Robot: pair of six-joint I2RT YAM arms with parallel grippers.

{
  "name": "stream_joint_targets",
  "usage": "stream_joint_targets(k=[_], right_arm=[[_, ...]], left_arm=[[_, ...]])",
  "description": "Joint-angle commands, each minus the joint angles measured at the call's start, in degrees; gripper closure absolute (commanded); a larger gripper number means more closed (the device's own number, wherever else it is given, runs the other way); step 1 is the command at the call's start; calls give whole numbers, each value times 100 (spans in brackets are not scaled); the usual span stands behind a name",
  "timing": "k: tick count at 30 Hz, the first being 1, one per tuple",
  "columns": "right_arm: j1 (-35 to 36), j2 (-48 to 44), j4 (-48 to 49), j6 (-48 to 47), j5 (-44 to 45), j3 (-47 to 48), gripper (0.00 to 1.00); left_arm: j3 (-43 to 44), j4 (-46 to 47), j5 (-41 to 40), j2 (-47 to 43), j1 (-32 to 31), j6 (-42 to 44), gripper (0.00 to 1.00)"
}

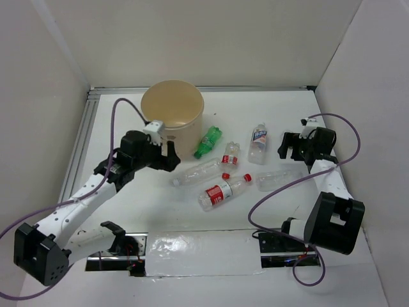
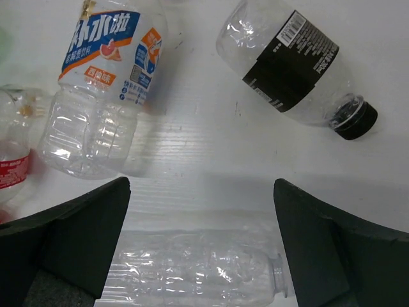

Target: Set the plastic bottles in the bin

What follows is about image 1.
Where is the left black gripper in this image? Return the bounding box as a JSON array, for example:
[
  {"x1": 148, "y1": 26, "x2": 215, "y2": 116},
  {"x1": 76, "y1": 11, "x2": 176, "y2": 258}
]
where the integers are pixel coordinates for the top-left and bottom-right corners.
[{"x1": 132, "y1": 136, "x2": 180, "y2": 171}]

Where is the white-label clear bottle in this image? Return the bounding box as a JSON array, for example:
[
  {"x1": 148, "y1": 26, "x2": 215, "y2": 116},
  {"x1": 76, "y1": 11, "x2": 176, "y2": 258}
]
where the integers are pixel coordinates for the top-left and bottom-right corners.
[{"x1": 248, "y1": 123, "x2": 268, "y2": 165}]

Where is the clear crushed bottle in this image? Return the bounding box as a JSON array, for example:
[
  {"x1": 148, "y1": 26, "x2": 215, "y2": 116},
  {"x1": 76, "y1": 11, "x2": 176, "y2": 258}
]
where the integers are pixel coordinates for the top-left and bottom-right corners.
[{"x1": 256, "y1": 170, "x2": 303, "y2": 192}]

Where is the large red-label clear bottle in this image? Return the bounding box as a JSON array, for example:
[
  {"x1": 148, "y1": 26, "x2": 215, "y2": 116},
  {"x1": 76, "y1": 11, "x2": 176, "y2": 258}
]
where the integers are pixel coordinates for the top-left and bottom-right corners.
[{"x1": 197, "y1": 174, "x2": 252, "y2": 212}]

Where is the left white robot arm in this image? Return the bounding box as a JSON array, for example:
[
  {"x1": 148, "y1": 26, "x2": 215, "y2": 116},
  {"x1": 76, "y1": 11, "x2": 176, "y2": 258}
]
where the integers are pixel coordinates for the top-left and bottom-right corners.
[{"x1": 13, "y1": 130, "x2": 180, "y2": 287}]

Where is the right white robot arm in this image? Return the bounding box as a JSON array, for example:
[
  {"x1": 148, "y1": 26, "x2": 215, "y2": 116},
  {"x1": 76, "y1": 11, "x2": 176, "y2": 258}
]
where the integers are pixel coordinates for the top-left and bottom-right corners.
[{"x1": 277, "y1": 127, "x2": 365, "y2": 255}]

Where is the beige round bin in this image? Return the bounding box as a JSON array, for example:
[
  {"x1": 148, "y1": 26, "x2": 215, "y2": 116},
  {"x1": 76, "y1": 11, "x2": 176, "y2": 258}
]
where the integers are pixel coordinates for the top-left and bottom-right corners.
[{"x1": 141, "y1": 80, "x2": 205, "y2": 160}]

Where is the green plastic bottle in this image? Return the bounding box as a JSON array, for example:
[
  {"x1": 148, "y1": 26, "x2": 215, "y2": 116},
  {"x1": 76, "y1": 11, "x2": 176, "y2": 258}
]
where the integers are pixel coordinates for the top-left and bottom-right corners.
[{"x1": 194, "y1": 126, "x2": 222, "y2": 159}]

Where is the clear bottle white cap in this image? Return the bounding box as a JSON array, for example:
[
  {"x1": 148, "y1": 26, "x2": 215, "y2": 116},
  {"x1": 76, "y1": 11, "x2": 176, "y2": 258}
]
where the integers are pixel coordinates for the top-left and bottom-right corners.
[{"x1": 170, "y1": 158, "x2": 222, "y2": 187}]

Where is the small red-label clear bottle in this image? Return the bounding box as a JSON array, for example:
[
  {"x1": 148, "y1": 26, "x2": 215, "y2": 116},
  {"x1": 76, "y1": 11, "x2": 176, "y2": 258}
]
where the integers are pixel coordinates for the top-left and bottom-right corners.
[{"x1": 220, "y1": 141, "x2": 240, "y2": 180}]

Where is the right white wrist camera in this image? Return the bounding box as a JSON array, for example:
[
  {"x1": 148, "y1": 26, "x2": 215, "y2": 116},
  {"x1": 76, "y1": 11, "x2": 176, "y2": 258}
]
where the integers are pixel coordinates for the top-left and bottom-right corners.
[{"x1": 300, "y1": 118, "x2": 320, "y2": 139}]

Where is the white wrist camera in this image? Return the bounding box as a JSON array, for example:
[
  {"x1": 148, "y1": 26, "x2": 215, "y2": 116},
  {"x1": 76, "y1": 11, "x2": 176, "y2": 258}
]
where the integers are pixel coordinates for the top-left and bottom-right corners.
[
  {"x1": 143, "y1": 120, "x2": 164, "y2": 146},
  {"x1": 300, "y1": 118, "x2": 320, "y2": 139}
]

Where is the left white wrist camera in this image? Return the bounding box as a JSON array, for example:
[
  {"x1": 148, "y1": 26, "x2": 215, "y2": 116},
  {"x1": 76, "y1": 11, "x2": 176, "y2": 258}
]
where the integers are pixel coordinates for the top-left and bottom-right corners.
[{"x1": 143, "y1": 120, "x2": 164, "y2": 146}]

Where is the aluminium frame rail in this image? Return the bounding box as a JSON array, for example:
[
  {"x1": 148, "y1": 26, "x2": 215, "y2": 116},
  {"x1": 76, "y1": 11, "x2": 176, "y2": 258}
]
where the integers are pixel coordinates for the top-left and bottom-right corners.
[{"x1": 58, "y1": 85, "x2": 317, "y2": 202}]

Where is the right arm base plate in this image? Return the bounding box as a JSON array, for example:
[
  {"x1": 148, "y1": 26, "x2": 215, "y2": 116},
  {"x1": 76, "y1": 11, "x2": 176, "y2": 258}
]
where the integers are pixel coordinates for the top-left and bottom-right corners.
[{"x1": 252, "y1": 230, "x2": 320, "y2": 269}]

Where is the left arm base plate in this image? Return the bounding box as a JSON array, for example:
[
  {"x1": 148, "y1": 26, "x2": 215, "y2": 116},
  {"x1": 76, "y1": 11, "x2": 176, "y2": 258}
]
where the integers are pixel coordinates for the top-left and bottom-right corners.
[{"x1": 85, "y1": 233, "x2": 148, "y2": 278}]

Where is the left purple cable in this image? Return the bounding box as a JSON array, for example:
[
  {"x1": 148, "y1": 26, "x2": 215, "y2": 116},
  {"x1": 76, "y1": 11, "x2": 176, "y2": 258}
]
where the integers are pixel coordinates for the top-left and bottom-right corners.
[{"x1": 0, "y1": 98, "x2": 151, "y2": 301}]

